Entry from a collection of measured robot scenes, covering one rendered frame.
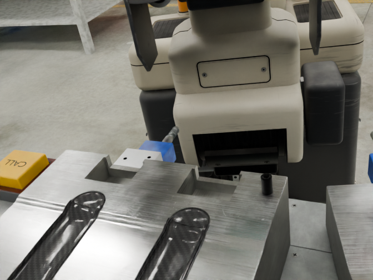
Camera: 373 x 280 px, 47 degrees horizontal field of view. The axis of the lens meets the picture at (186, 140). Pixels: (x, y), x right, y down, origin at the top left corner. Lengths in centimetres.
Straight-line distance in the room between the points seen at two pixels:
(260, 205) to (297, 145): 41
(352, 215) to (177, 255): 17
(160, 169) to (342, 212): 18
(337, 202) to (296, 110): 32
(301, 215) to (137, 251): 21
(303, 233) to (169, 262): 18
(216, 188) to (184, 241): 9
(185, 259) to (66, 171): 19
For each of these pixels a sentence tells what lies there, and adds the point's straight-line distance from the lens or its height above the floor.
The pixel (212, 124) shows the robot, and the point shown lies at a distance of 75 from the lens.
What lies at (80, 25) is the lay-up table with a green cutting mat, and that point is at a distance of 352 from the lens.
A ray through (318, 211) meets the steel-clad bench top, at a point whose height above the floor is 80.
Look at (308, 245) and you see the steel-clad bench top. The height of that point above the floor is 80.
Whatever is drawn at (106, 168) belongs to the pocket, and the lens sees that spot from 50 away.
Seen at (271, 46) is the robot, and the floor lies 88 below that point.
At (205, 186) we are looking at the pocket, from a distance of 45.
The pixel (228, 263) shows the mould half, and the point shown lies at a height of 89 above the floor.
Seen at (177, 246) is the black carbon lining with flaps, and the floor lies 88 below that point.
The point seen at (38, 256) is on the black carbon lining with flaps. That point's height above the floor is 88.
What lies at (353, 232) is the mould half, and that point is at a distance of 42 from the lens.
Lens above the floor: 115
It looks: 32 degrees down
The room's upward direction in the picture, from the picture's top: 11 degrees counter-clockwise
